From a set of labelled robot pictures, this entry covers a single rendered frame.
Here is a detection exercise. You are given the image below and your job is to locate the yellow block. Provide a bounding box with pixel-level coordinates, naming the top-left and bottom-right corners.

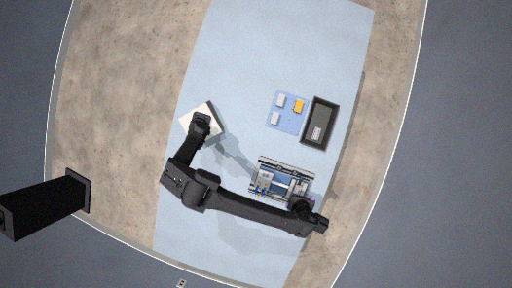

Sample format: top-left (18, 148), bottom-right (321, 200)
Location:
top-left (293, 99), bottom-right (304, 113)

